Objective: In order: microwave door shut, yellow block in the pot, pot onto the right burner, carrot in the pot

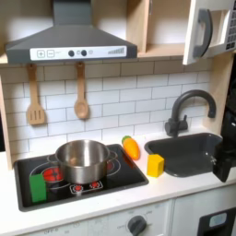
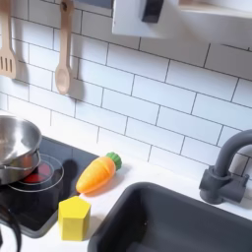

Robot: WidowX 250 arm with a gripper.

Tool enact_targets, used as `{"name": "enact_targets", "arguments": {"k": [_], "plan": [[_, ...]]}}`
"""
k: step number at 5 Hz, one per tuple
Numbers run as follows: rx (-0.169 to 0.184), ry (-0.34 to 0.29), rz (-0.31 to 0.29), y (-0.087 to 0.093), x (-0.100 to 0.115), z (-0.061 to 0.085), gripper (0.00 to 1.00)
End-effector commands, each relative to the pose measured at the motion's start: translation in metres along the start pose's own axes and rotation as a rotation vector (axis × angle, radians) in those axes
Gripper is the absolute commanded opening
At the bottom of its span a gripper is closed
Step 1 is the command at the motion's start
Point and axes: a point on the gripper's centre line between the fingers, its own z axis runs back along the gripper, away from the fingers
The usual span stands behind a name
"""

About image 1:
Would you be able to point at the steel pot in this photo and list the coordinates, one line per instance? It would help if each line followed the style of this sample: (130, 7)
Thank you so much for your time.
(83, 170)

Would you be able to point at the white toy microwave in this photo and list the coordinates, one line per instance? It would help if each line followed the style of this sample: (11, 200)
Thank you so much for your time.
(196, 18)

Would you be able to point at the orange toy carrot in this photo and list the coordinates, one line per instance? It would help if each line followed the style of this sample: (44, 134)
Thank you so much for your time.
(132, 149)

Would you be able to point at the wooden open shelf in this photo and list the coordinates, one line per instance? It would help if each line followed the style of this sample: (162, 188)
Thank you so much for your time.
(162, 30)

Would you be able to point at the wooden spoon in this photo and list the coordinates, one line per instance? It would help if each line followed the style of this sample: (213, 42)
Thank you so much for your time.
(81, 107)

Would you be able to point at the grey oven knob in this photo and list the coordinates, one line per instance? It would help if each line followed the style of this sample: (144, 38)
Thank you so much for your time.
(136, 226)

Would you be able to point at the green block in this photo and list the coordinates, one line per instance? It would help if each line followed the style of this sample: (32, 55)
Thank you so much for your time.
(38, 189)

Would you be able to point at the yellow block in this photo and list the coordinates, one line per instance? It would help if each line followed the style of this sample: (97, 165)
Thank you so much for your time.
(155, 167)

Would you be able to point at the black oven door window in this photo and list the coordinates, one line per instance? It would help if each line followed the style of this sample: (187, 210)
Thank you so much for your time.
(215, 224)

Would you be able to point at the white oven control panel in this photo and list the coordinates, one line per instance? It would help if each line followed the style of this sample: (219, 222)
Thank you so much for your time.
(101, 222)

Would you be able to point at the dark grey sink basin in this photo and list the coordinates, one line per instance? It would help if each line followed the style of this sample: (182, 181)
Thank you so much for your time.
(184, 156)

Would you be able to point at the black toy stove top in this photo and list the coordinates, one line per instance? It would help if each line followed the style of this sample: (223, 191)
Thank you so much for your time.
(126, 176)

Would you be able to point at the grey range hood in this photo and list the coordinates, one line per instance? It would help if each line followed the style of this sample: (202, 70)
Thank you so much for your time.
(70, 40)

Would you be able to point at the dark grey tap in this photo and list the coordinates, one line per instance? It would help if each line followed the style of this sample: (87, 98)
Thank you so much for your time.
(176, 123)

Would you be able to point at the wooden slotted spatula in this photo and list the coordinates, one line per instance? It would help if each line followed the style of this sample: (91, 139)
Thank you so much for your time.
(35, 113)

